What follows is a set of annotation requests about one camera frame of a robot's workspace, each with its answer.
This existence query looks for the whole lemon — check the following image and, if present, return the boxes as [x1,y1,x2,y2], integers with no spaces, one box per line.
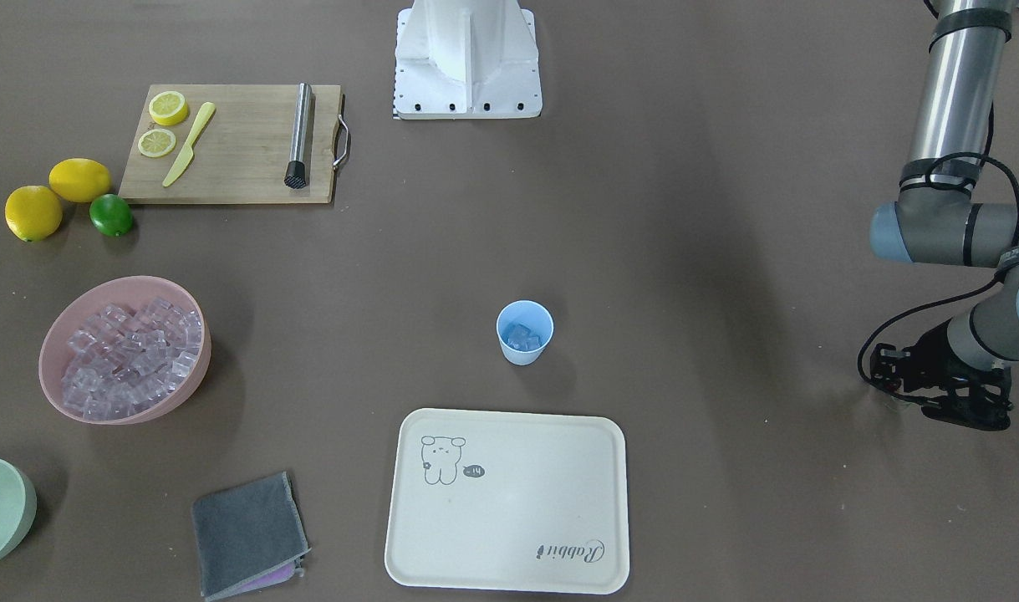
[5,186,64,242]
[49,157,112,203]

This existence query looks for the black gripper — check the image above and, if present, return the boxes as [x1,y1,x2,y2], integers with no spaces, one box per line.
[867,323,1012,431]

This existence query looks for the yellow plastic knife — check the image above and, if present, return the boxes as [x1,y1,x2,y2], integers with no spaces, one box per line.
[161,102,217,188]

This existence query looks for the cream rabbit tray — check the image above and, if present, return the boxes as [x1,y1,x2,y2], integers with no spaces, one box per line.
[385,408,630,594]

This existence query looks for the lemon half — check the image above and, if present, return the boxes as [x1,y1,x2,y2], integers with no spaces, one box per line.
[137,127,177,159]
[147,90,191,127]

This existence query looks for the pink bowl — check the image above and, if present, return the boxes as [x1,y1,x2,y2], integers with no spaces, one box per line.
[38,275,211,426]

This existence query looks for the steel muddler black tip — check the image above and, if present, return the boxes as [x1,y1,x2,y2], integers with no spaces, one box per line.
[283,83,315,190]

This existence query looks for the clear ice cubes pile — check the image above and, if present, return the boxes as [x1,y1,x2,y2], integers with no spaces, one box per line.
[59,297,205,421]

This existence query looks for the wooden cutting board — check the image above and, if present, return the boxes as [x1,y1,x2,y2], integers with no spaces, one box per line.
[118,84,348,205]

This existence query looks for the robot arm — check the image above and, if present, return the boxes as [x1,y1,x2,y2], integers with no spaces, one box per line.
[856,1,1019,431]

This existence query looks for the green lime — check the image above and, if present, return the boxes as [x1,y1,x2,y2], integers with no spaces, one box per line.
[89,193,135,237]

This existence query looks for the grey folded cloth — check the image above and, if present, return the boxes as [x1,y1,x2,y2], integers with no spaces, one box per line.
[191,472,310,601]

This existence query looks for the lemon half upper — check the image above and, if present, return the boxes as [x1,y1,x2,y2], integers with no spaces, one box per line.
[137,127,177,159]

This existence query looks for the blue plastic cup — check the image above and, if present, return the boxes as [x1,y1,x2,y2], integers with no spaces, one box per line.
[495,300,554,366]

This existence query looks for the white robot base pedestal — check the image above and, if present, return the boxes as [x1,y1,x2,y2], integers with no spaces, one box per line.
[392,1,543,120]

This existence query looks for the ice cubes in cup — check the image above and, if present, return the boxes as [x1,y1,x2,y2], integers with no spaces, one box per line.
[505,323,543,352]

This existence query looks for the lemon half lower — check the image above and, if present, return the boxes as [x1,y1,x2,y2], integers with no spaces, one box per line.
[147,90,191,127]

